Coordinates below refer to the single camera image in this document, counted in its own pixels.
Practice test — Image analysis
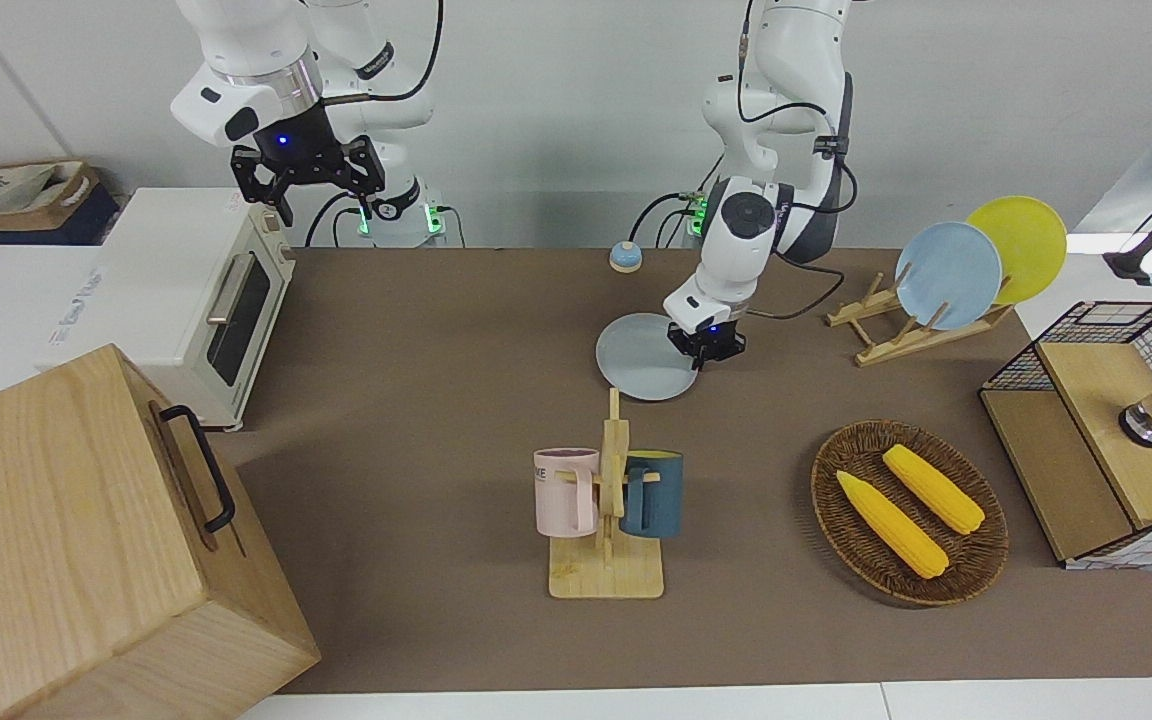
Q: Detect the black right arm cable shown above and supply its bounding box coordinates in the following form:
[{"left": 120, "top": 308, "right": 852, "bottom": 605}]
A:
[{"left": 321, "top": 0, "right": 444, "bottom": 106}]

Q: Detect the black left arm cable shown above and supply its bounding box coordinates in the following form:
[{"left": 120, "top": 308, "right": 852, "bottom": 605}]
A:
[{"left": 736, "top": 0, "right": 859, "bottom": 216}]

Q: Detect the dark blue crate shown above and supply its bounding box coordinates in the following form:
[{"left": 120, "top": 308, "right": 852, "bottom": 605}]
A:
[{"left": 0, "top": 185, "right": 122, "bottom": 249}]

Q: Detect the wire grid shelf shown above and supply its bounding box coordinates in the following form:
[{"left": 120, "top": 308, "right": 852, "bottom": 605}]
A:
[{"left": 979, "top": 300, "right": 1152, "bottom": 571}]

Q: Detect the black cable loop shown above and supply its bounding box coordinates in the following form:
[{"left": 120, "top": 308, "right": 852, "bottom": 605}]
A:
[{"left": 746, "top": 250, "right": 845, "bottom": 321}]

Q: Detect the yellow corn cob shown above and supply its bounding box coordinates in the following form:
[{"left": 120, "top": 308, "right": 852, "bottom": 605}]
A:
[
  {"left": 882, "top": 444, "right": 986, "bottom": 536},
  {"left": 836, "top": 470, "right": 950, "bottom": 580}
]

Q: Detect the gray plate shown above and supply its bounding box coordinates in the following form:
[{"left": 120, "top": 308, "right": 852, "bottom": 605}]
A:
[{"left": 595, "top": 312, "right": 705, "bottom": 402}]

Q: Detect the brown table mat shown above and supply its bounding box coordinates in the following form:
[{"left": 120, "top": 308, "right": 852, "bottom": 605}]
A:
[{"left": 226, "top": 245, "right": 1152, "bottom": 696}]

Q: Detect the brown cardboard box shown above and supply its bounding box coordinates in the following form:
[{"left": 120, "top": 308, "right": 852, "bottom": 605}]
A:
[{"left": 0, "top": 160, "right": 102, "bottom": 236}]

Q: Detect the wooden plate rack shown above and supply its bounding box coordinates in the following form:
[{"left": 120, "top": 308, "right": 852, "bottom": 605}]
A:
[{"left": 826, "top": 270, "right": 1015, "bottom": 368}]

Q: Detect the white toaster oven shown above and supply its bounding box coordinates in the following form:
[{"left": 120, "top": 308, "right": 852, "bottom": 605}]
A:
[{"left": 36, "top": 187, "right": 297, "bottom": 433}]

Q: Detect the light blue plate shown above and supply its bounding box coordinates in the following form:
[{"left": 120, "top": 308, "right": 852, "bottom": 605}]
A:
[{"left": 895, "top": 222, "right": 1004, "bottom": 331}]

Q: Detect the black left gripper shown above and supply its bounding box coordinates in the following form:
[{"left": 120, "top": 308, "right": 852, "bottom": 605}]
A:
[{"left": 668, "top": 317, "right": 748, "bottom": 372}]

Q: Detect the black metal box handle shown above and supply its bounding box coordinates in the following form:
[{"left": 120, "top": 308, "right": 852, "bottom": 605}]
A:
[{"left": 158, "top": 404, "right": 237, "bottom": 534}]

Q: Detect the wooden mug holder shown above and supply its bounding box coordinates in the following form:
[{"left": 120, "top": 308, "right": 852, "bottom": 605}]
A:
[{"left": 548, "top": 387, "right": 665, "bottom": 601}]

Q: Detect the brown wicker basket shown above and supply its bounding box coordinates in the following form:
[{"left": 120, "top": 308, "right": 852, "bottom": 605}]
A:
[{"left": 811, "top": 420, "right": 1010, "bottom": 607}]

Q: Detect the light wooden box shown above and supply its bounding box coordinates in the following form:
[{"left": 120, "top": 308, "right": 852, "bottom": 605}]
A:
[{"left": 0, "top": 343, "right": 322, "bottom": 720}]

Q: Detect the toaster oven door handle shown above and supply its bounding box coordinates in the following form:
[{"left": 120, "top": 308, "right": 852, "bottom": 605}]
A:
[{"left": 206, "top": 252, "right": 257, "bottom": 326}]

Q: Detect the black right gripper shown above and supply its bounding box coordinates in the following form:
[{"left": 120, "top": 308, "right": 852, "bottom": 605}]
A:
[{"left": 231, "top": 100, "right": 385, "bottom": 229}]

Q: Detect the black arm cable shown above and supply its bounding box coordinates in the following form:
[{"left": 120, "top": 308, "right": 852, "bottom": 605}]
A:
[
  {"left": 736, "top": 0, "right": 859, "bottom": 216},
  {"left": 321, "top": 0, "right": 444, "bottom": 106}
]

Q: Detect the dark blue mug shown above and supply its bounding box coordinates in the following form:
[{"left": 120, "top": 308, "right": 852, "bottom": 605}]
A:
[{"left": 621, "top": 450, "right": 685, "bottom": 539}]

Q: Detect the yellow plate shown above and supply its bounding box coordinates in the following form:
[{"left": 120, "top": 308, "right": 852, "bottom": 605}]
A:
[{"left": 966, "top": 196, "right": 1069, "bottom": 306}]

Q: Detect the pink mug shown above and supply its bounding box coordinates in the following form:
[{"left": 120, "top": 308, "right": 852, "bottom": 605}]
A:
[{"left": 533, "top": 447, "right": 602, "bottom": 539}]

